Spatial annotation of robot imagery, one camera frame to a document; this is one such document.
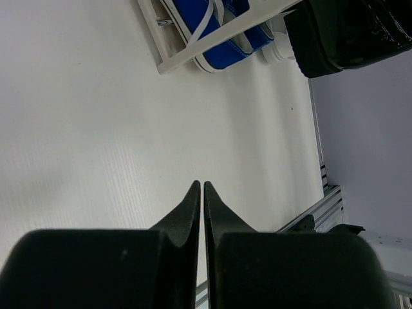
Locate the black leather shoe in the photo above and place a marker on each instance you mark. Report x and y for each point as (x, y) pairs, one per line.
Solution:
(328, 37)

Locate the white sneaker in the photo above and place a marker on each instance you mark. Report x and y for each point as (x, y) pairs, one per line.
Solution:
(280, 49)

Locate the blue canvas sneaker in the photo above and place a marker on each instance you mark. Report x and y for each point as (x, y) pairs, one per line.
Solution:
(258, 36)
(196, 21)

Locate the aluminium mounting rail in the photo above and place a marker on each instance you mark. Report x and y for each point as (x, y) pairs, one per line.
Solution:
(322, 212)

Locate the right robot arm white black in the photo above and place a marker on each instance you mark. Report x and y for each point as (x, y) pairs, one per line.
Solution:
(394, 254)

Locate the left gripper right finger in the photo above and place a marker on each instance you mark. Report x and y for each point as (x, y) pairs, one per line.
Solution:
(296, 268)

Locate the cream metal shoe rack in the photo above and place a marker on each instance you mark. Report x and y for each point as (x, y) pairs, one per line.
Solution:
(170, 46)

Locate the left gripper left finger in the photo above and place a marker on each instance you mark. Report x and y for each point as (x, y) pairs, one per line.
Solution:
(108, 268)

